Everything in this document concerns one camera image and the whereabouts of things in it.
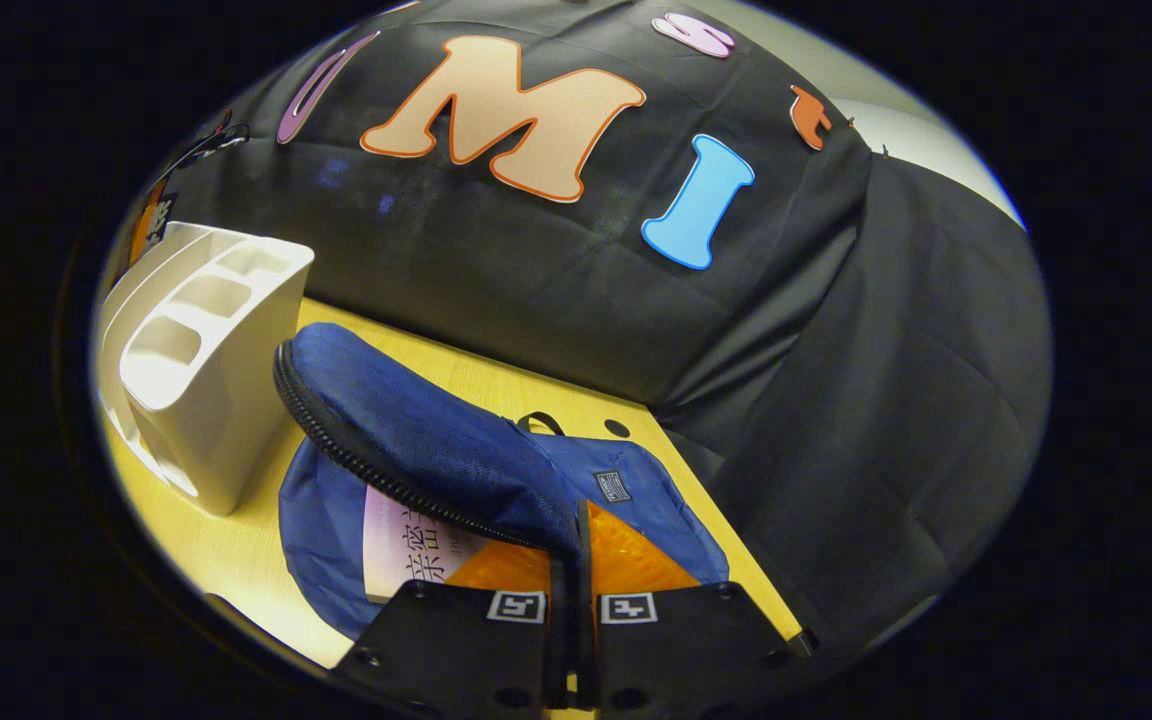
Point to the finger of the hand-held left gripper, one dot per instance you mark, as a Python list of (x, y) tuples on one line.
[(144, 230)]

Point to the white plastic bookshelf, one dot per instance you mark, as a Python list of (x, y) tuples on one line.
[(216, 420)]

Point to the black backdrop cloth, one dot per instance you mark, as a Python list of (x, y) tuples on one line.
[(536, 280)]

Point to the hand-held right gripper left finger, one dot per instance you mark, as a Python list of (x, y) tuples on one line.
[(436, 650)]

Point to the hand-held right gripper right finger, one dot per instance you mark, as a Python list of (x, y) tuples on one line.
[(696, 650)]

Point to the pink cover book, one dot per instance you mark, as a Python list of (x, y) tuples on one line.
[(406, 550)]

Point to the blue schoolbag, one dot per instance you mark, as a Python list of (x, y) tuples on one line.
[(416, 420)]

